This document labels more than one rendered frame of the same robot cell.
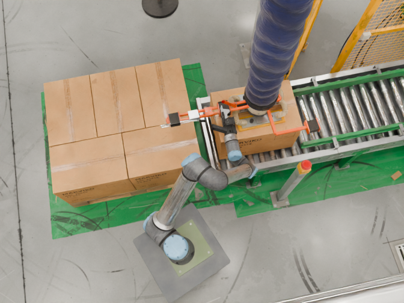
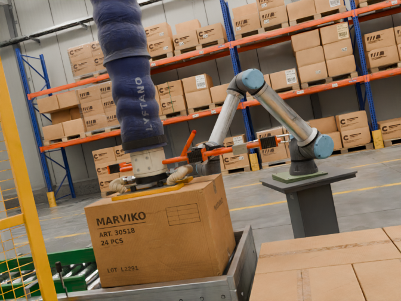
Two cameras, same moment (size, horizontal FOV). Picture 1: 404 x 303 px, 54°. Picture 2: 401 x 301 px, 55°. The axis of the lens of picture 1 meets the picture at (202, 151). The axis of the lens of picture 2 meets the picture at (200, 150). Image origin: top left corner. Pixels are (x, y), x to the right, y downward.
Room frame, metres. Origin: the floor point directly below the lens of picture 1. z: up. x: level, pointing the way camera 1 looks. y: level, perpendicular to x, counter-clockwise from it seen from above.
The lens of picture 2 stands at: (2.86, 0.61, 1.20)
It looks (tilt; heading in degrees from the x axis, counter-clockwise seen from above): 3 degrees down; 204
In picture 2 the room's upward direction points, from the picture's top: 12 degrees counter-clockwise
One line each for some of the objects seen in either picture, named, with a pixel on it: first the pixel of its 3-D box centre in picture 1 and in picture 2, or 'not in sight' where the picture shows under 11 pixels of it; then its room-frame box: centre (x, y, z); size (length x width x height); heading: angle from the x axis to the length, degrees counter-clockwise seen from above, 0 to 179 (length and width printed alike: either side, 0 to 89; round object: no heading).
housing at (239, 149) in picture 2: (193, 115); (240, 149); (1.13, 0.05, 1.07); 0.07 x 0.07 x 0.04; 11
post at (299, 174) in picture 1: (290, 184); not in sight; (0.76, -0.69, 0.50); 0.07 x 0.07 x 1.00; 10
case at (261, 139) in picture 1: (252, 121); (164, 227); (1.21, -0.40, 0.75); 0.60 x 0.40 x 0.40; 98
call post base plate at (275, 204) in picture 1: (279, 198); not in sight; (0.76, -0.69, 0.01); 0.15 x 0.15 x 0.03; 10
